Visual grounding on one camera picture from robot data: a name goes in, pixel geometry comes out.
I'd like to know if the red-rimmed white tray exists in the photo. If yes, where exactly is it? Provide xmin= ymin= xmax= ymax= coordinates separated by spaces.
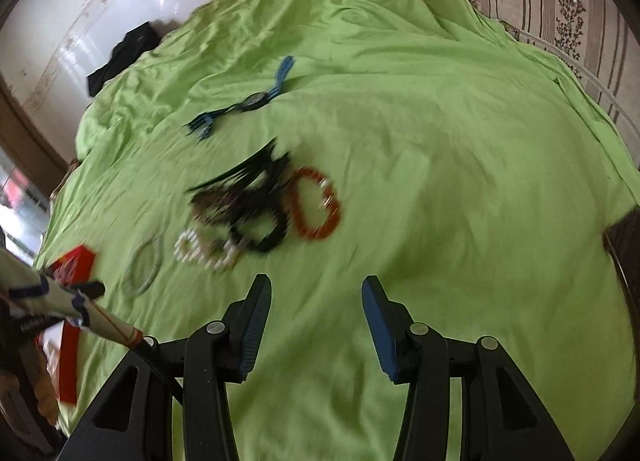
xmin=37 ymin=245 xmax=98 ymax=404

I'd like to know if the blue striped ribbon hair bow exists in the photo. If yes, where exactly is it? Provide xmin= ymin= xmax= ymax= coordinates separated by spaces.
xmin=184 ymin=55 xmax=296 ymax=143

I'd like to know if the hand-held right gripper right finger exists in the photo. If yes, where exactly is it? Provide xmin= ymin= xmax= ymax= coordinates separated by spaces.
xmin=361 ymin=275 xmax=576 ymax=461

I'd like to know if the black bead bracelet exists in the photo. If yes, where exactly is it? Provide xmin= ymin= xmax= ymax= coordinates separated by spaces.
xmin=229 ymin=201 xmax=290 ymax=254

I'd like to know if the green bed sheet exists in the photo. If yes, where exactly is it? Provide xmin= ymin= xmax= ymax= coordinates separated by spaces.
xmin=32 ymin=0 xmax=640 ymax=461

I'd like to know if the window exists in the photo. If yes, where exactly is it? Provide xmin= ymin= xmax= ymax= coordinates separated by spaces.
xmin=0 ymin=146 xmax=53 ymax=262

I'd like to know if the orange red bead bracelet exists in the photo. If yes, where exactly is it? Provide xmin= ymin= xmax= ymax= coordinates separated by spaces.
xmin=286 ymin=166 xmax=345 ymax=243

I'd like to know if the white pearl bracelet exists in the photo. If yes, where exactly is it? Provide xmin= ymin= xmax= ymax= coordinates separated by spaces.
xmin=174 ymin=228 xmax=243 ymax=273

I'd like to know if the dark wooden furniture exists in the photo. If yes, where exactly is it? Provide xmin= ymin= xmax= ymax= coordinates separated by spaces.
xmin=602 ymin=214 xmax=640 ymax=322

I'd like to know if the black cloth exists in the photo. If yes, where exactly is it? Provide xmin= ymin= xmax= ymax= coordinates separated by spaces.
xmin=86 ymin=21 xmax=162 ymax=97

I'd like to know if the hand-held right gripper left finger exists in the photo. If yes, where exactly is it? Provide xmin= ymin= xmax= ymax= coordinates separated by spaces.
xmin=57 ymin=273 xmax=273 ymax=461

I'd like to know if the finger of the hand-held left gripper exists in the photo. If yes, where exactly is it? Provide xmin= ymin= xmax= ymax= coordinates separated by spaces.
xmin=74 ymin=281 xmax=106 ymax=300

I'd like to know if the pale green bead bracelet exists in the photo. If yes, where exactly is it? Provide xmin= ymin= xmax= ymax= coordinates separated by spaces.
xmin=124 ymin=233 xmax=165 ymax=298

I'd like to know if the black ruffled hair claw clip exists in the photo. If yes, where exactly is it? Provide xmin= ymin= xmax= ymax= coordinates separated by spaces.
xmin=186 ymin=136 xmax=293 ymax=227

